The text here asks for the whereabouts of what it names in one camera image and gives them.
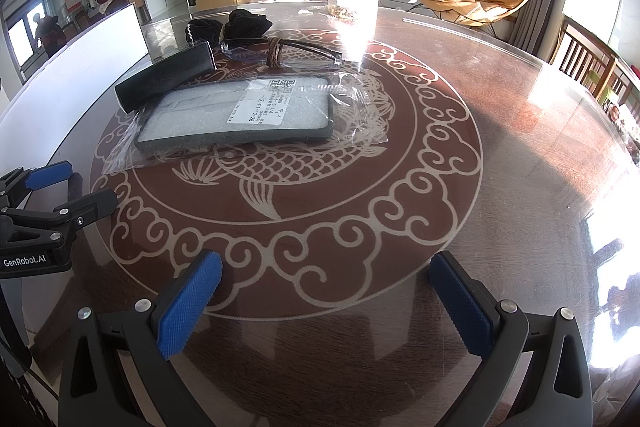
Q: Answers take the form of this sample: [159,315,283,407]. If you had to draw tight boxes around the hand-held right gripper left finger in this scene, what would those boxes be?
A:
[57,249,224,427]

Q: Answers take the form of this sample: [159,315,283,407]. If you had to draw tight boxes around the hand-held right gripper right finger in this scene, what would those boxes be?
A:
[429,251,593,427]

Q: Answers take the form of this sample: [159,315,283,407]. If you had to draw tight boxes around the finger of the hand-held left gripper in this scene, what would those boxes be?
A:
[0,189,118,249]
[0,161,73,208]

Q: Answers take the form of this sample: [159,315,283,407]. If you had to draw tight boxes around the black rectangular box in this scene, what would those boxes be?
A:
[114,41,217,112]

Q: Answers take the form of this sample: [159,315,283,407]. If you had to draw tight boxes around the grey phone case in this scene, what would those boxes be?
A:
[100,69,391,175]

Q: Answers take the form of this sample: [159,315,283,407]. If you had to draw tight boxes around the brown framed glasses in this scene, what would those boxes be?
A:
[217,37,346,70]

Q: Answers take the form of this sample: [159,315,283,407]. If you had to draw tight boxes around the black fleece glove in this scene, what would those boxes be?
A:
[186,8,273,45]

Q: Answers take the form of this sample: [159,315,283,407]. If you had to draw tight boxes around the brown patterned glass desktop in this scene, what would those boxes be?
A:
[0,2,640,427]

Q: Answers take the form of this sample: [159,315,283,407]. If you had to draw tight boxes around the white board panel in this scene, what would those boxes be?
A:
[0,3,148,168]

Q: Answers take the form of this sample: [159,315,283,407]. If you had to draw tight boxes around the wooden chair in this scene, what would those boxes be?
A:
[550,14,618,82]
[595,57,640,118]

